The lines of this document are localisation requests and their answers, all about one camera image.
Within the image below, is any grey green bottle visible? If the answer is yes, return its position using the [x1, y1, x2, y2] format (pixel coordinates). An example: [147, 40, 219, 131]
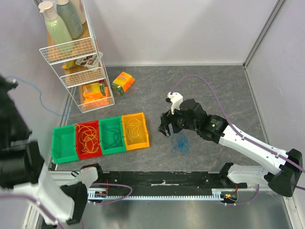
[56, 0, 83, 39]

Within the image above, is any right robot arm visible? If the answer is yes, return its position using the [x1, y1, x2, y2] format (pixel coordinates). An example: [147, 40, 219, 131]
[158, 94, 303, 197]

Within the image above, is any aluminium corner post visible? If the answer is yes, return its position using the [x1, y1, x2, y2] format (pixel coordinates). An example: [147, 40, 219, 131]
[243, 0, 286, 70]

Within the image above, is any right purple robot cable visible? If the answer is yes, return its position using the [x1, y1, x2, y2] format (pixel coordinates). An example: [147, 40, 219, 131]
[170, 74, 305, 174]

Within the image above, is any light green bottle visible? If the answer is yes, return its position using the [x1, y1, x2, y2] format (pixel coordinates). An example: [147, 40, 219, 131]
[38, 1, 73, 54]

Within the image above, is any white snack pouch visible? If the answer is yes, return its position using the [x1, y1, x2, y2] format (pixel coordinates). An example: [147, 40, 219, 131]
[75, 52, 103, 70]

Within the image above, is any white cable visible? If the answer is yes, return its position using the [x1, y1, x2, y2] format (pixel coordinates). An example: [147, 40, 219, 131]
[126, 116, 145, 141]

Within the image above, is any red bin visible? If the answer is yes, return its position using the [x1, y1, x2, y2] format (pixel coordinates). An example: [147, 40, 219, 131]
[75, 120, 102, 160]

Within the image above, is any pink bottle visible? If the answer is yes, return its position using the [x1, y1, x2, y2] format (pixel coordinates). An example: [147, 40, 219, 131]
[71, 0, 86, 25]

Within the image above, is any blue cable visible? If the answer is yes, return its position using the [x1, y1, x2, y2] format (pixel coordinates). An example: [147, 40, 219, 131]
[4, 76, 73, 125]
[170, 132, 191, 155]

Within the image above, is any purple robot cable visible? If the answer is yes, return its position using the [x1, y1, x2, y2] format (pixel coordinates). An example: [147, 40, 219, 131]
[170, 74, 305, 174]
[0, 193, 65, 229]

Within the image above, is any far left green bin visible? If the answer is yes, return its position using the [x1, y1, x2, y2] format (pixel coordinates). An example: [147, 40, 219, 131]
[51, 125, 79, 164]

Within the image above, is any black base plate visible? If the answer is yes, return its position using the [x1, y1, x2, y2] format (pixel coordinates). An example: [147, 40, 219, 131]
[94, 171, 236, 197]

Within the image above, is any green bin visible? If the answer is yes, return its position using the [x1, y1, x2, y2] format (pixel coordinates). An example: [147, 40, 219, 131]
[51, 125, 79, 164]
[99, 116, 126, 156]

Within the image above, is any orange yellow box in rack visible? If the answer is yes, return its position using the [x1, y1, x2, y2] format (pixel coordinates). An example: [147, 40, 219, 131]
[82, 82, 111, 108]

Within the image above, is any orange bin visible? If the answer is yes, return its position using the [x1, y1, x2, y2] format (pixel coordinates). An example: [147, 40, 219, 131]
[121, 112, 150, 151]

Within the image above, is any white cable duct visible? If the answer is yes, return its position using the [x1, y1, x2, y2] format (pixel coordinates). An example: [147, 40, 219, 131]
[88, 188, 224, 202]

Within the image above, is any orange juice carton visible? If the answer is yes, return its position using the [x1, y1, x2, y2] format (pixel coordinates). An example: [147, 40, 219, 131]
[111, 72, 135, 95]

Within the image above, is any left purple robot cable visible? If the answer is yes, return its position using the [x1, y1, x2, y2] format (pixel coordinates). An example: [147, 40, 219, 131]
[0, 193, 65, 229]

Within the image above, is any yellow snack bag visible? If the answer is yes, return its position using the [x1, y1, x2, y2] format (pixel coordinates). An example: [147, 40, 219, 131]
[61, 60, 76, 69]

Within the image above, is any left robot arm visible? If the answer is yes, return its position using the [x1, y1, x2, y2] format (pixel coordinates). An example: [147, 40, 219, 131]
[0, 77, 105, 229]

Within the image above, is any white wire shelf rack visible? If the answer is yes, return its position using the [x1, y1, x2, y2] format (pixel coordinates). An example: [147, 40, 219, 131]
[38, 0, 115, 113]

